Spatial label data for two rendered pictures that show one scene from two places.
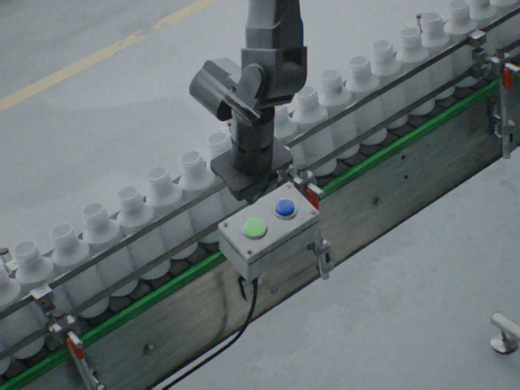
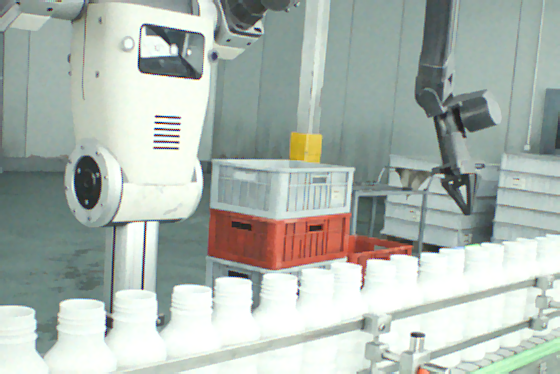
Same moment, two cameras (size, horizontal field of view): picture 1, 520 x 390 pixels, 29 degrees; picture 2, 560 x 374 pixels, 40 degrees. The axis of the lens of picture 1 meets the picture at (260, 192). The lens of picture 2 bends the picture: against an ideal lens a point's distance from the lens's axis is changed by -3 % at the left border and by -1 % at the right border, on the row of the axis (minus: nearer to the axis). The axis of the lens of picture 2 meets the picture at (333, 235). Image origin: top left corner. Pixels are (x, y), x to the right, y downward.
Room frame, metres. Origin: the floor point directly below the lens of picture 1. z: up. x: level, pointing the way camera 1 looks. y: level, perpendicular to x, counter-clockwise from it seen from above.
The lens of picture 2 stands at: (2.43, -0.80, 1.33)
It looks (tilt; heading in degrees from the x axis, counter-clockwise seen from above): 9 degrees down; 157
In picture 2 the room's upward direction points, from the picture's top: 5 degrees clockwise
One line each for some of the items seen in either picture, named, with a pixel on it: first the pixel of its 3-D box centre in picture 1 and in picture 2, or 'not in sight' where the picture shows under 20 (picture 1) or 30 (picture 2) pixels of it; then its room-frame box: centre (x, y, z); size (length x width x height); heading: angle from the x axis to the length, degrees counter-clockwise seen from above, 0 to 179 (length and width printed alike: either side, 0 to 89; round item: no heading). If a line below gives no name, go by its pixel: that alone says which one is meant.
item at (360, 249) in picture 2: not in sight; (352, 263); (-1.41, 0.99, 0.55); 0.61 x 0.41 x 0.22; 120
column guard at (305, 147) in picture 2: not in sight; (303, 171); (-8.12, 3.22, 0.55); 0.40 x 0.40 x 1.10; 27
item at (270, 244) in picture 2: not in sight; (280, 233); (-1.00, 0.42, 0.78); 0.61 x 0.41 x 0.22; 124
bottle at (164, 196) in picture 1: (169, 212); not in sight; (1.33, 0.15, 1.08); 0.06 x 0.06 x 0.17
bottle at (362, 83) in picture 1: (365, 100); (445, 307); (1.51, -0.22, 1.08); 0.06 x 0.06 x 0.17
